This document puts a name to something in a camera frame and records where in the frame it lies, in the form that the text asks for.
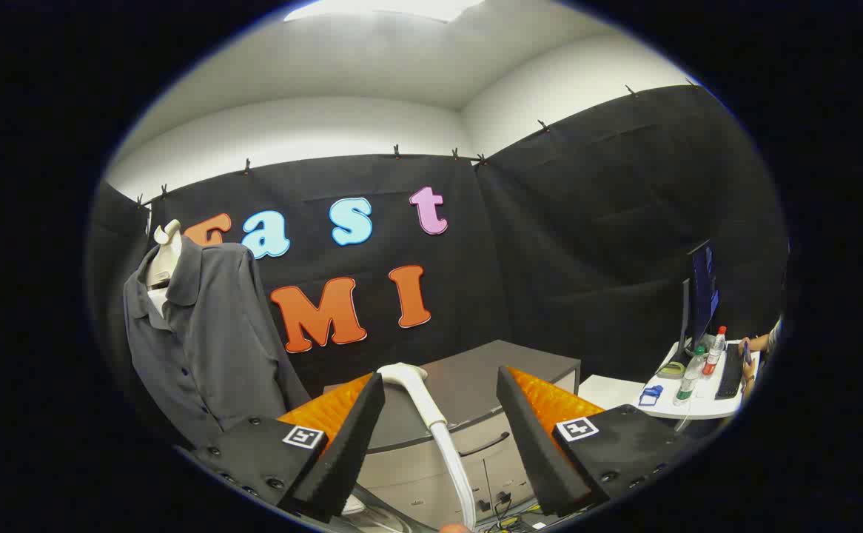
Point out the small blue item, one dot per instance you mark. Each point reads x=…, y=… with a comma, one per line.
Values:
x=650, y=395

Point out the computer monitor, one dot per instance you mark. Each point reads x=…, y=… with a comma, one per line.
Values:
x=702, y=296

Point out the red label water bottle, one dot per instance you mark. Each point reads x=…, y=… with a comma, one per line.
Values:
x=713, y=355

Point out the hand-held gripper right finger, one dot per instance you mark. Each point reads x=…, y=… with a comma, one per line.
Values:
x=542, y=444

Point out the white desk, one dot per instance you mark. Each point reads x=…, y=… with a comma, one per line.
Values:
x=705, y=406

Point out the grey cabinet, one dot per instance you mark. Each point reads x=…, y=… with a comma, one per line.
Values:
x=468, y=377

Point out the round green item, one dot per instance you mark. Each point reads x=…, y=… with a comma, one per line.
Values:
x=670, y=370

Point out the green label water bottle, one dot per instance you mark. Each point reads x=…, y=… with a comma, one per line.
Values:
x=690, y=377

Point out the black keyboard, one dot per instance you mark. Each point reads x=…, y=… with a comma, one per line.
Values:
x=730, y=374

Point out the grey button shirt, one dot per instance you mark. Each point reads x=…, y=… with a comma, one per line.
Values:
x=217, y=348

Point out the white mannequin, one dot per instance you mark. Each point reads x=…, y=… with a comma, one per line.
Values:
x=166, y=259

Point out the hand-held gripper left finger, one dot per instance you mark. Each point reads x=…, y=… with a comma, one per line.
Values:
x=350, y=444

